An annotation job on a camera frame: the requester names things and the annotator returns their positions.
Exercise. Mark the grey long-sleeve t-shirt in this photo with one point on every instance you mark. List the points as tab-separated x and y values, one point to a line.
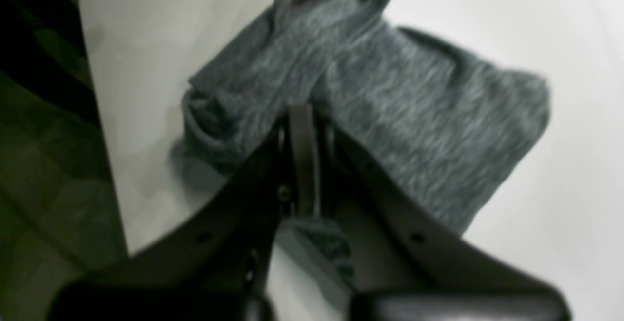
447	127

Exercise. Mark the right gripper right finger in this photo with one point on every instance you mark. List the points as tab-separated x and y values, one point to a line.
407	266

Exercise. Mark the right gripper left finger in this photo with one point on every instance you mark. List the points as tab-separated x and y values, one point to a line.
215	266

